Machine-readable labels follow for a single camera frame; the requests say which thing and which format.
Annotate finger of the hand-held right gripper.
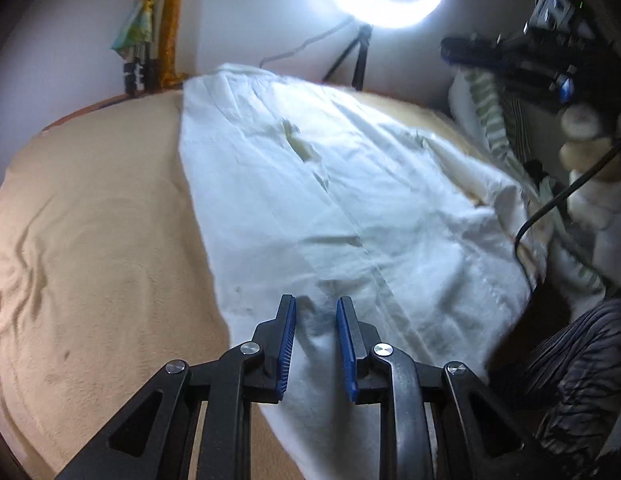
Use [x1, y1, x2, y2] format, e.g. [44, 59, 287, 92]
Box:
[441, 34, 506, 68]

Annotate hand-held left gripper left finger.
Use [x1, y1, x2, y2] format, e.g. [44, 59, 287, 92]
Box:
[55, 294, 297, 480]

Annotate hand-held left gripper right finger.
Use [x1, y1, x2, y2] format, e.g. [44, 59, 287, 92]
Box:
[337, 296, 556, 480]

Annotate white shirt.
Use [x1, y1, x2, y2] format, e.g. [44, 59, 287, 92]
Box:
[180, 62, 546, 480]

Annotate person's right hand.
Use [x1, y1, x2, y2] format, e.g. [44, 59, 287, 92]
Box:
[558, 105, 621, 183]

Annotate black mini tripod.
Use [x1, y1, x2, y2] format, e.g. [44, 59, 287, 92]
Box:
[322, 25, 374, 92]

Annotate beige blanket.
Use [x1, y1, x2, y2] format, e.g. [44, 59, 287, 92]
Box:
[0, 77, 541, 480]

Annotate grey striped clothing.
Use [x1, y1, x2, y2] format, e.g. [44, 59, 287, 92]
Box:
[491, 297, 621, 461]

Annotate grey stand poles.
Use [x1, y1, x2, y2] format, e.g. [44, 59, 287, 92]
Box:
[123, 0, 184, 96]

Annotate orange patterned curtain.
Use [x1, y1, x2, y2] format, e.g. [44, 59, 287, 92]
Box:
[158, 0, 186, 91]

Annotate colourful floral cloth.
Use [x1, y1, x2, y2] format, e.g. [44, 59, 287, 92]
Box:
[110, 0, 158, 53]

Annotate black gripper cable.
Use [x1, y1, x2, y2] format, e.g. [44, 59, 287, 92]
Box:
[515, 132, 621, 261]

